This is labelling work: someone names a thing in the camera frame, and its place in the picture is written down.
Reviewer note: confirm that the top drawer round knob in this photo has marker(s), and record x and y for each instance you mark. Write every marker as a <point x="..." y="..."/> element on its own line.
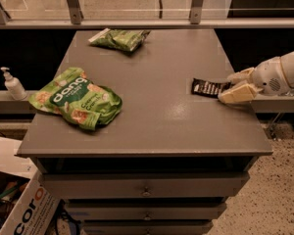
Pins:
<point x="146" y="192"/>

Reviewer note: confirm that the grey drawer cabinet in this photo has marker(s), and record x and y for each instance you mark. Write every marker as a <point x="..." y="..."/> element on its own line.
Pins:
<point x="192" y="152"/>

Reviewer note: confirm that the large green dang chip bag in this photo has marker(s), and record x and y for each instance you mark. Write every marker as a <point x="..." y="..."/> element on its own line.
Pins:
<point x="78" y="100"/>

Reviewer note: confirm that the grey metal railing frame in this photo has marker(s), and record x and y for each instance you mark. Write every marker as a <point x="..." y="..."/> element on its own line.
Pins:
<point x="95" y="14"/>

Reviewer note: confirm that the white pump bottle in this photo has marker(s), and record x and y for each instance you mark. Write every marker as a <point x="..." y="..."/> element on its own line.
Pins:
<point x="13" y="85"/>

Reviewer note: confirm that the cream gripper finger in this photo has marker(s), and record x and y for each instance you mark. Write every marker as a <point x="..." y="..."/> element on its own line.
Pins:
<point x="239" y="93"/>
<point x="244" y="75"/>

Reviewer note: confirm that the small green chip bag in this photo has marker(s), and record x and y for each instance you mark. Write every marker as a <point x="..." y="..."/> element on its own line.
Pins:
<point x="119" y="39"/>

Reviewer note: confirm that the drawer round knob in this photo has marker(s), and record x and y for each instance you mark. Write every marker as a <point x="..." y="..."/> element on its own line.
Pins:
<point x="147" y="217"/>
<point x="146" y="192"/>

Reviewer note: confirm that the white cardboard box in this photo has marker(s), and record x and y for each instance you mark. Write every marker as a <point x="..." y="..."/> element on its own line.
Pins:
<point x="26" y="207"/>

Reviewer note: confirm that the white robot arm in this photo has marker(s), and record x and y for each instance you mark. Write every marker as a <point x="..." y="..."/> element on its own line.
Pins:
<point x="287" y="62"/>

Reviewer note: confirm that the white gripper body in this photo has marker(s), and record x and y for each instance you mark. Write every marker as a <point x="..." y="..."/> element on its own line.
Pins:
<point x="267" y="75"/>

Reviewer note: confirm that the black rxbar chocolate bar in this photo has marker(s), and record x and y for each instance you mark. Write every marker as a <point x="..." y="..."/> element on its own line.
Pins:
<point x="207" y="88"/>

